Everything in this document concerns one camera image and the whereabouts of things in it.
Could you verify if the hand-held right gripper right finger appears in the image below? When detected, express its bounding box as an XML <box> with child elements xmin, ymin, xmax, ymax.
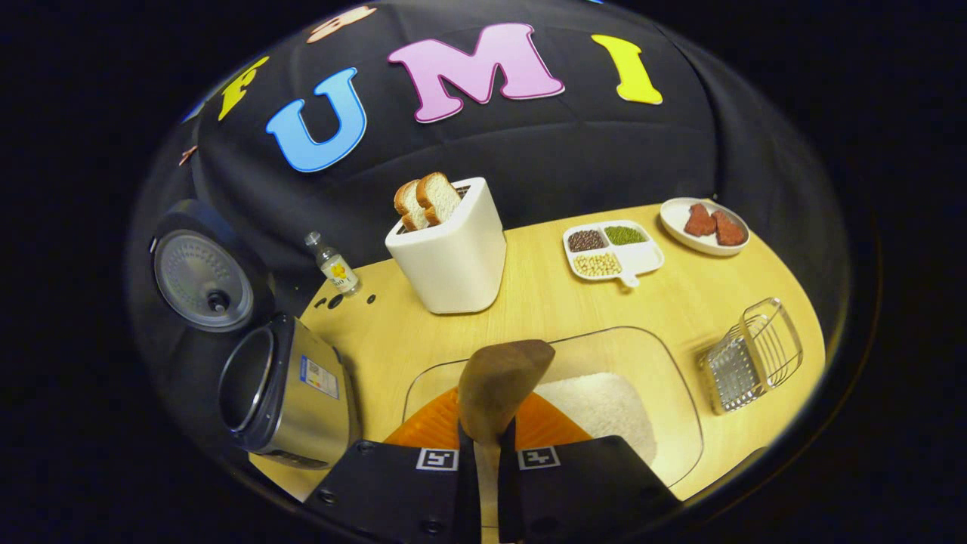
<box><xmin>497</xmin><ymin>391</ymin><xmax>684</xmax><ymax>544</ymax></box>

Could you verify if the pile of yellow beans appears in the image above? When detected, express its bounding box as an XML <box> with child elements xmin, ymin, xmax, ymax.
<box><xmin>573</xmin><ymin>252</ymin><xmax>623</xmax><ymax>277</ymax></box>

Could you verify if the black backdrop cloth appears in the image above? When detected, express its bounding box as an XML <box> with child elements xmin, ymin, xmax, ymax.
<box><xmin>125</xmin><ymin>0</ymin><xmax>858</xmax><ymax>454</ymax></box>

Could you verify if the white divided dish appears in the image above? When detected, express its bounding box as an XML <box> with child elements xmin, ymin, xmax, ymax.
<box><xmin>562</xmin><ymin>220</ymin><xmax>666</xmax><ymax>289</ymax></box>

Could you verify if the small glass bottle yellow label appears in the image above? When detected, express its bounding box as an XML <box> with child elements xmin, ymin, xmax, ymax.
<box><xmin>304</xmin><ymin>231</ymin><xmax>362</xmax><ymax>297</ymax></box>

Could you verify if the wooden spoon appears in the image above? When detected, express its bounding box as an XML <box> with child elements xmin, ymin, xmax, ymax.
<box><xmin>457</xmin><ymin>339</ymin><xmax>556</xmax><ymax>530</ymax></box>

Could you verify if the white round plate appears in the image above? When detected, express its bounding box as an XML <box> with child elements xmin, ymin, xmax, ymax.
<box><xmin>660</xmin><ymin>197</ymin><xmax>751</xmax><ymax>258</ymax></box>

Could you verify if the bread slice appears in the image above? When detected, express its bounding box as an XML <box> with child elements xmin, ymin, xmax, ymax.
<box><xmin>393</xmin><ymin>179</ymin><xmax>430</xmax><ymax>232</ymax></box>
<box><xmin>416</xmin><ymin>172</ymin><xmax>463</xmax><ymax>226</ymax></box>

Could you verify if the black silver rice cooker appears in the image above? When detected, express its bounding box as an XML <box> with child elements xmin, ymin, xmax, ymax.
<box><xmin>150</xmin><ymin>198</ymin><xmax>362</xmax><ymax>471</ymax></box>

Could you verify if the white toaster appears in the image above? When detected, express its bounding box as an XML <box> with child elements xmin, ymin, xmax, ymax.
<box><xmin>385</xmin><ymin>177</ymin><xmax>508</xmax><ymax>315</ymax></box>

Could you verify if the red meat piece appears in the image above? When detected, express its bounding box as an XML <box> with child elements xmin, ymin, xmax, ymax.
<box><xmin>712</xmin><ymin>209</ymin><xmax>748</xmax><ymax>247</ymax></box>
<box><xmin>684</xmin><ymin>202</ymin><xmax>718</xmax><ymax>237</ymax></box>

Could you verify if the clear plastic container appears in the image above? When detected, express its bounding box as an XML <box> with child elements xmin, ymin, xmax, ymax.
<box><xmin>403</xmin><ymin>326</ymin><xmax>705</xmax><ymax>490</ymax></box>

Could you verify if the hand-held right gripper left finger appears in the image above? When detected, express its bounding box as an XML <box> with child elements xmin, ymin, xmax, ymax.
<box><xmin>302</xmin><ymin>389</ymin><xmax>482</xmax><ymax>544</ymax></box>

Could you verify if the metal wire chopstick holder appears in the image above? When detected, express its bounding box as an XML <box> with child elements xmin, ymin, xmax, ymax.
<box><xmin>697</xmin><ymin>297</ymin><xmax>804</xmax><ymax>415</ymax></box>

